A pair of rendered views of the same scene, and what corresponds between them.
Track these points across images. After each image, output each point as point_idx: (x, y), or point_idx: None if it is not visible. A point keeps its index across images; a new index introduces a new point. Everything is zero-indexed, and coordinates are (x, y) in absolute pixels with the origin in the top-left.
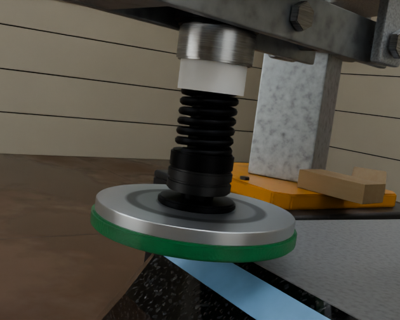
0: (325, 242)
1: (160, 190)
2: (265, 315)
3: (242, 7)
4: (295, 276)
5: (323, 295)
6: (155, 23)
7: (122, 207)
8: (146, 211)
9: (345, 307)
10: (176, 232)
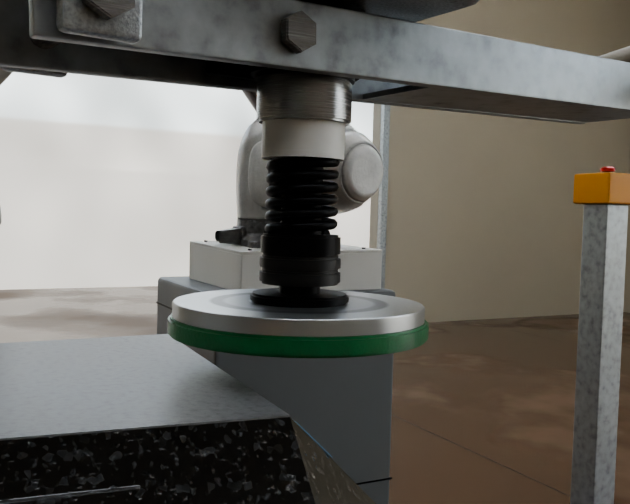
0: (24, 390)
1: (343, 311)
2: None
3: None
4: (181, 355)
5: (177, 345)
6: (382, 81)
7: (384, 297)
8: (358, 295)
9: (170, 340)
10: None
